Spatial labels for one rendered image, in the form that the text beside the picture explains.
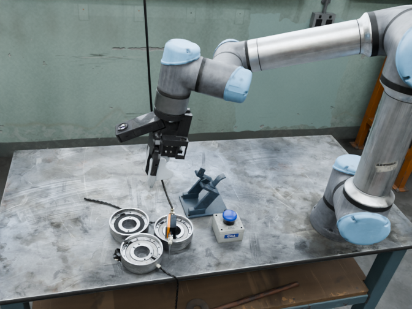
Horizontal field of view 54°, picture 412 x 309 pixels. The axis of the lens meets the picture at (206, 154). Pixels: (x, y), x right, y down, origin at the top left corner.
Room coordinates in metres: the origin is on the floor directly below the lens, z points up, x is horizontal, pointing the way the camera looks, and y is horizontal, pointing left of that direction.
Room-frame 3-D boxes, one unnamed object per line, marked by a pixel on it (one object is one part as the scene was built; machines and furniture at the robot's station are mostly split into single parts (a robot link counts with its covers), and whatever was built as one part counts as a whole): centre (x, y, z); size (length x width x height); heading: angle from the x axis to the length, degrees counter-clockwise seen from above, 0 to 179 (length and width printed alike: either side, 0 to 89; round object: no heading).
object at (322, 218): (0.91, -0.41, 0.85); 0.15 x 0.15 x 0.10
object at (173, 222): (0.74, 0.06, 0.85); 0.17 x 0.02 x 0.04; 5
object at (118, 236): (0.77, 0.18, 0.82); 0.10 x 0.10 x 0.04
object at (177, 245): (0.77, 0.06, 0.82); 0.10 x 0.10 x 0.04
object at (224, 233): (0.81, -0.09, 0.82); 0.08 x 0.07 x 0.05; 108
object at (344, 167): (0.90, -0.41, 0.97); 0.13 x 0.12 x 0.14; 176
